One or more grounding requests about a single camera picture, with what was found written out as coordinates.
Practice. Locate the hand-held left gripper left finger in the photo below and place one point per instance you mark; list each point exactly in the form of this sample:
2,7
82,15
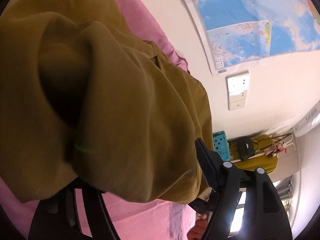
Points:
100,210

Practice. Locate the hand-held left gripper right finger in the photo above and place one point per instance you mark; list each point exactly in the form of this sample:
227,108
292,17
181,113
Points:
206,165

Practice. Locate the olive brown jacket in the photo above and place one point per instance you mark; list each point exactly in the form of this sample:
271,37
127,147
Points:
125,105

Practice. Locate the person's right hand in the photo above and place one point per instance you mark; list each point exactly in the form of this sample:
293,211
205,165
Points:
196,232

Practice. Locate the blue plastic basket rack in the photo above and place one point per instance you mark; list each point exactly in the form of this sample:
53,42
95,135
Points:
220,142

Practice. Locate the black handbag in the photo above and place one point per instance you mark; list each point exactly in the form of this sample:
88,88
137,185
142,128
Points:
245,147

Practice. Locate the pink daisy print blanket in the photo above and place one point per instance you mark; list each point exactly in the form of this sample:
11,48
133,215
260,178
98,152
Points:
150,220

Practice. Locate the yellow hanging garment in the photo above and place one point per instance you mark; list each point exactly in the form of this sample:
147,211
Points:
262,162

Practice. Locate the red white hanging ornament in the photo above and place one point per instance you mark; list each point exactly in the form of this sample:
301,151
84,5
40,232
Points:
277,148

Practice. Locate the bright window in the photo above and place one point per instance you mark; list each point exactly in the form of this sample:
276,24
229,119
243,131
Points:
286,205

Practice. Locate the white air conditioner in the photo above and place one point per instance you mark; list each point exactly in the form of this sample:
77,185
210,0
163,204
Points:
310,122

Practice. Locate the white wall data socket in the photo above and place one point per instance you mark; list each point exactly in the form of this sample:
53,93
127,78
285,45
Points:
237,105

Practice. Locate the white wall power socket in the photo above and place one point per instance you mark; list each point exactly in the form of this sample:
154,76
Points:
237,96
237,81

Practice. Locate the colourful wall map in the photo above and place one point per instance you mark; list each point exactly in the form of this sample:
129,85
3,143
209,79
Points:
237,17

